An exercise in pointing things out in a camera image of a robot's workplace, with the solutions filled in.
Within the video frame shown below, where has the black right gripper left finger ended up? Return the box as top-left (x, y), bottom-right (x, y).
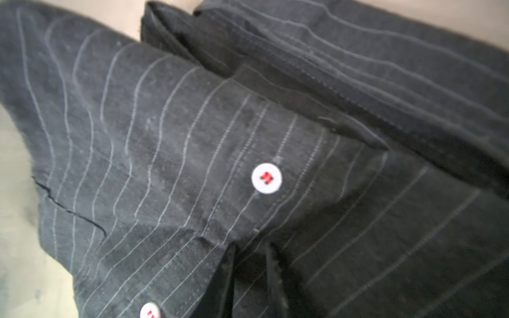
top-left (190, 243), bottom-right (237, 318)

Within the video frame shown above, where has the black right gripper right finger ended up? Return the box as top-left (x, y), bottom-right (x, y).
top-left (266, 243), bottom-right (290, 318)

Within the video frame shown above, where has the dark grey striped shirt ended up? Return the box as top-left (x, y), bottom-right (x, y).
top-left (1, 1), bottom-right (508, 317)

